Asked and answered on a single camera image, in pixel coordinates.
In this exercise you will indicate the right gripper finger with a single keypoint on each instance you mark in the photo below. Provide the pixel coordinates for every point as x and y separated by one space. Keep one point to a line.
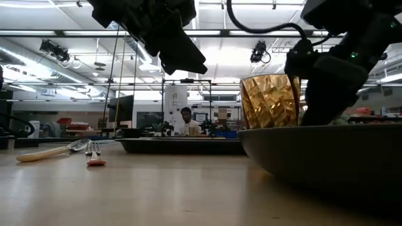
323 110

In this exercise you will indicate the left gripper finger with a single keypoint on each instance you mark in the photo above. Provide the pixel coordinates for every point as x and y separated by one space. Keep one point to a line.
182 53

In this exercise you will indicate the black round plate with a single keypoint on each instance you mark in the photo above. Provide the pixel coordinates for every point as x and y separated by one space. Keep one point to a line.
314 150

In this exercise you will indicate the amber faceted glass cup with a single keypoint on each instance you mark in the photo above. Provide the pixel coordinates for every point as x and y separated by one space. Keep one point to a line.
270 100

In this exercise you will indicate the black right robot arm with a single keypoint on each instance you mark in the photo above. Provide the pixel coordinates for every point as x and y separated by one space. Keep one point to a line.
370 40

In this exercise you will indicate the black plastic tray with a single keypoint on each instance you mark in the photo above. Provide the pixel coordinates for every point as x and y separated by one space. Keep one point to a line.
182 147

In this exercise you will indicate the small green potted plant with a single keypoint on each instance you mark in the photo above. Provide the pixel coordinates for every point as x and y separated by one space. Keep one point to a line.
340 120

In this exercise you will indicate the white cylindrical tank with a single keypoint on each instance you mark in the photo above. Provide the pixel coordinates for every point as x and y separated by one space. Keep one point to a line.
175 106

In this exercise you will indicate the person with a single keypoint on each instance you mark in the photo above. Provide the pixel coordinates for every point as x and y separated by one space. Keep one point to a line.
190 125

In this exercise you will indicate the black computer monitor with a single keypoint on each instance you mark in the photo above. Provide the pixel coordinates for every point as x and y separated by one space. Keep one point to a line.
122 111

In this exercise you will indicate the blue plastic bin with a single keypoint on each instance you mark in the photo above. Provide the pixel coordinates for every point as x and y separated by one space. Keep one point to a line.
226 134

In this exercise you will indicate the red plastic bin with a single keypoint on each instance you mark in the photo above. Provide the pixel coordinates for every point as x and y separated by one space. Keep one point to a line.
64 121

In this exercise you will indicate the white plastic container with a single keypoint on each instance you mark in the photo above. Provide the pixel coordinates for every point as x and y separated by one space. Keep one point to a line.
34 129

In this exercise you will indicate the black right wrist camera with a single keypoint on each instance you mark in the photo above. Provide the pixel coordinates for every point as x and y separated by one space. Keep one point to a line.
298 59

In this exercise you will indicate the black ceiling-hung camera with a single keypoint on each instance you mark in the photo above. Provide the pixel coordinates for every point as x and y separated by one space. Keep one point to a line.
259 51
55 50

